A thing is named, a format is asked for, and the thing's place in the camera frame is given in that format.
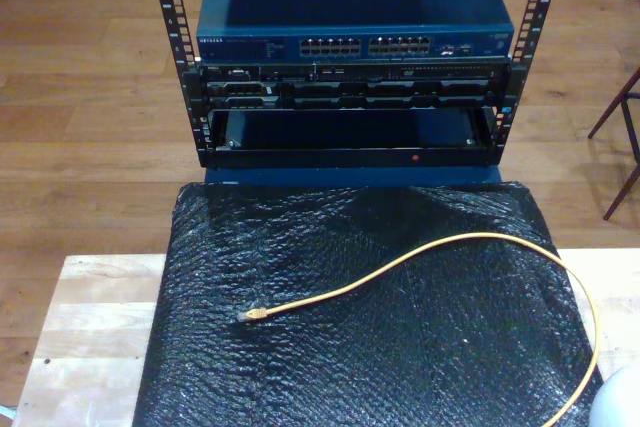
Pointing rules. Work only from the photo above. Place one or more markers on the blue base panel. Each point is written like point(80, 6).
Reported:
point(300, 176)

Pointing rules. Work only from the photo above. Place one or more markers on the black rack server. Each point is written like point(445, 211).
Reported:
point(350, 92)

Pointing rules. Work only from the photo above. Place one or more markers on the black bubble mat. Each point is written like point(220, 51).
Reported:
point(350, 357)

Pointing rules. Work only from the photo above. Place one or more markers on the small white object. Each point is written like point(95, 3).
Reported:
point(6, 412)

